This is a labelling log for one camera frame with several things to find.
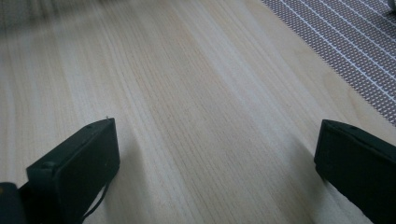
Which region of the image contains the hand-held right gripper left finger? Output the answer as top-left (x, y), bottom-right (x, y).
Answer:
top-left (25, 117), bottom-right (121, 224)

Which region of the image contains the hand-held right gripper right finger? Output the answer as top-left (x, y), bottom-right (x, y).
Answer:
top-left (313, 119), bottom-right (396, 224)

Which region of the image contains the grey woven placemat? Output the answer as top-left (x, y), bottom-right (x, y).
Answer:
top-left (260, 0), bottom-right (396, 126)

